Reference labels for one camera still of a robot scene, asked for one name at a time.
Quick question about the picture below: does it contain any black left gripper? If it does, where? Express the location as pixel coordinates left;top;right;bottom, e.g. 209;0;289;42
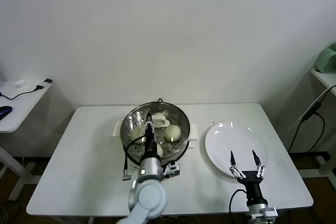
142;113;159;159

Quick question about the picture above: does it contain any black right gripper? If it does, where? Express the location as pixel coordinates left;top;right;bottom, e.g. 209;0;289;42
229;150;266;205

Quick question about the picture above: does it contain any round glass pot lid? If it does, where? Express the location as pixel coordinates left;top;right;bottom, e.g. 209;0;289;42
120;102;190;168

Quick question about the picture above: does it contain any stainless steel steamer basket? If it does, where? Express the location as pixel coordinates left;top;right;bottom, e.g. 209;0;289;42
112;102;198;167

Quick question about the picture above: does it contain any white round plate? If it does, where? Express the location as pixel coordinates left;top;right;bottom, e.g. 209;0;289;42
204;122;270;180

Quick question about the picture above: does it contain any black silver usb adapter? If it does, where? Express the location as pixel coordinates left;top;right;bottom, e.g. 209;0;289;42
35;78;53;90

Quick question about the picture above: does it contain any white desk with legs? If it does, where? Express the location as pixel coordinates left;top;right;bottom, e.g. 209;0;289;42
299;68;336;182

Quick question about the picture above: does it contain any white side desk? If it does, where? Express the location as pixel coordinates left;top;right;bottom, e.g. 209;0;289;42
0;79;53;201

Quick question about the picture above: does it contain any pale green appliance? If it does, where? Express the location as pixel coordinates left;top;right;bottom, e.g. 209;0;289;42
314;42;336;74

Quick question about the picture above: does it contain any blue computer mouse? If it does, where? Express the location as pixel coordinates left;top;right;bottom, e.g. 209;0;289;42
0;105;14;121

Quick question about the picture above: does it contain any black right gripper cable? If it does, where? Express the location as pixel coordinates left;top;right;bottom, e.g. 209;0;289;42
228;188;249;224

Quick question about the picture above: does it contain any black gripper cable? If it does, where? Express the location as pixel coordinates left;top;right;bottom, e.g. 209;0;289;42
122;136;145;182
228;188;249;224

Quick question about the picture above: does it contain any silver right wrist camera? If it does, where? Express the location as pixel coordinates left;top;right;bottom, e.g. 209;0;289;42
249;206;279;221

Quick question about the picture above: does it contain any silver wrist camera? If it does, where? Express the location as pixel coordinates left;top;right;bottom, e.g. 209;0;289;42
162;161;181;179
249;206;279;221

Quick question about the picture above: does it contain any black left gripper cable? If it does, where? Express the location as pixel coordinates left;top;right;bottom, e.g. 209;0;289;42
122;136;145;182

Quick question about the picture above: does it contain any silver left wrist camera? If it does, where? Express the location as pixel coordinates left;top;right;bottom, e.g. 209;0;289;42
162;161;181;179

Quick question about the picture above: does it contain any black hanging cable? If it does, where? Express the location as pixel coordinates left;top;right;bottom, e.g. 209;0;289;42
288;112;326;153

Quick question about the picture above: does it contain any white cable with black adapter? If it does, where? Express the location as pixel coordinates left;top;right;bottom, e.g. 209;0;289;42
286;85;336;133

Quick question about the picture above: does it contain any black thin desk cable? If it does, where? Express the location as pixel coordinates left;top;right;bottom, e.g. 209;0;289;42
0;85;40;101

